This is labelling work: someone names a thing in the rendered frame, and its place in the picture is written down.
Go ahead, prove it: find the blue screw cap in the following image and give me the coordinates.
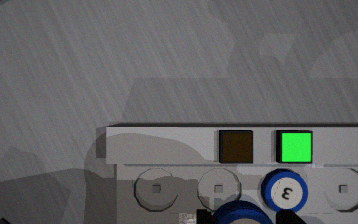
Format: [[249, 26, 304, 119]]
[[261, 168, 308, 213], [212, 200, 273, 224]]

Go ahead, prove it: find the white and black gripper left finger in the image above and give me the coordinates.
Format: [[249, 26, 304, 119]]
[[196, 209, 214, 224]]

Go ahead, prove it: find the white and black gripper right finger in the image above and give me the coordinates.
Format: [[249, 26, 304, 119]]
[[276, 209, 306, 224]]

